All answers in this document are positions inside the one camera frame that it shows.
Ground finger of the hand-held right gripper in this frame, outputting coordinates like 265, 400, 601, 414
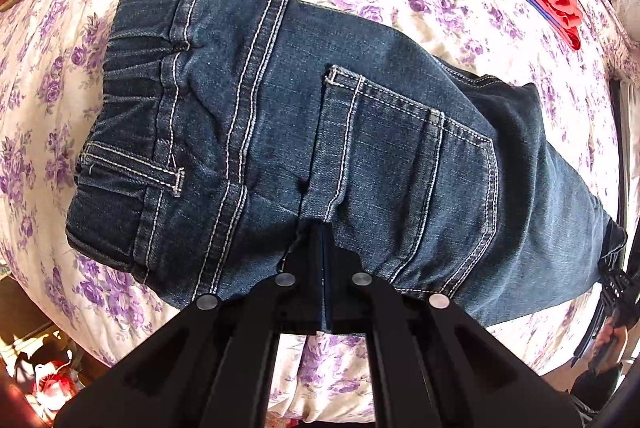
571, 258, 640, 368

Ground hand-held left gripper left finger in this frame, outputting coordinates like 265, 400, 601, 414
54, 223, 323, 428

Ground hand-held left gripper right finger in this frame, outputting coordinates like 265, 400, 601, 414
322, 228, 583, 428

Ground dark blue denim pants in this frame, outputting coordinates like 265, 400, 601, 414
65, 0, 628, 334

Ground person's right hand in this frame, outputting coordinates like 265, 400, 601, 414
595, 320, 632, 361

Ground red white cloth bundle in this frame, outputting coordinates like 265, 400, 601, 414
12, 348, 83, 409

